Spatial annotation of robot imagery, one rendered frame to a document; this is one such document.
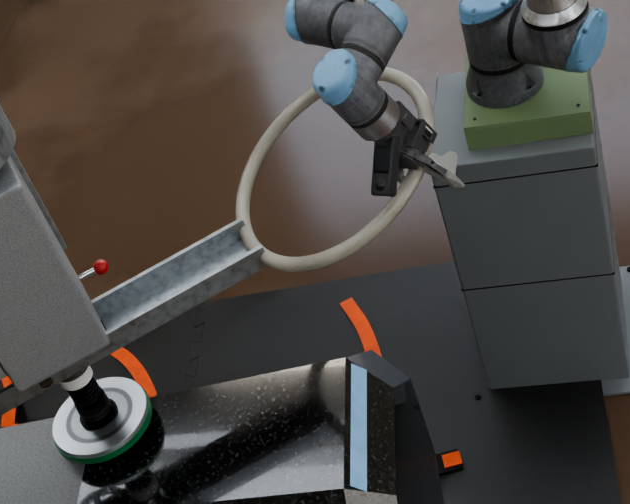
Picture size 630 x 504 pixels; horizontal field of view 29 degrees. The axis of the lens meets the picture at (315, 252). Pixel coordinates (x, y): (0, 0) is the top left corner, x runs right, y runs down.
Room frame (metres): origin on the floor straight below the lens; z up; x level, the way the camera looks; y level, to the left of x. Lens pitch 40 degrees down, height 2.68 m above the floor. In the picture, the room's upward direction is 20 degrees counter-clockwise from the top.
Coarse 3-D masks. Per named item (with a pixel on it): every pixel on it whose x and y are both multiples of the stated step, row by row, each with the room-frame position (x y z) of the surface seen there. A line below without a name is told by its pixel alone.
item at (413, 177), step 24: (384, 72) 2.11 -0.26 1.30; (312, 96) 2.21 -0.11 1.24; (288, 120) 2.21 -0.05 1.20; (432, 120) 1.91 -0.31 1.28; (264, 144) 2.18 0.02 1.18; (432, 144) 1.87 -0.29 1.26; (240, 192) 2.10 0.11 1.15; (408, 192) 1.79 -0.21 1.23; (240, 216) 2.03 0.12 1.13; (384, 216) 1.77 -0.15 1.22; (360, 240) 1.76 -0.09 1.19; (264, 264) 1.88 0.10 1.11; (288, 264) 1.82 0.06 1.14; (312, 264) 1.79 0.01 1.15
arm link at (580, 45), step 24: (528, 0) 2.28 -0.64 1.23; (552, 0) 2.23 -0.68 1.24; (576, 0) 2.24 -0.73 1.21; (528, 24) 2.26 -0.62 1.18; (552, 24) 2.22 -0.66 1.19; (576, 24) 2.22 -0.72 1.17; (600, 24) 2.24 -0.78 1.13; (528, 48) 2.28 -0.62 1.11; (552, 48) 2.23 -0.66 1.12; (576, 48) 2.19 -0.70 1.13; (600, 48) 2.25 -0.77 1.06
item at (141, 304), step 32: (192, 256) 1.98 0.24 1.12; (224, 256) 1.97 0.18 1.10; (256, 256) 1.89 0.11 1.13; (128, 288) 1.95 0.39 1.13; (160, 288) 1.95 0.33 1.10; (192, 288) 1.86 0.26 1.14; (224, 288) 1.88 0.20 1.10; (128, 320) 1.84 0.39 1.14; (160, 320) 1.85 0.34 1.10; (96, 352) 1.82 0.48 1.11
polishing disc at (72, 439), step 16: (112, 384) 1.94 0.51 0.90; (128, 384) 1.92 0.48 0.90; (128, 400) 1.87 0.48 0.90; (144, 400) 1.86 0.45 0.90; (64, 416) 1.90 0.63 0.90; (128, 416) 1.83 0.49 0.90; (144, 416) 1.81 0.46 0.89; (64, 432) 1.85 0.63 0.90; (80, 432) 1.83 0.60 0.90; (96, 432) 1.81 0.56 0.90; (112, 432) 1.80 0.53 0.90; (128, 432) 1.78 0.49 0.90; (64, 448) 1.80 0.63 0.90; (80, 448) 1.79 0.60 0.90; (96, 448) 1.77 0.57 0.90; (112, 448) 1.76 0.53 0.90
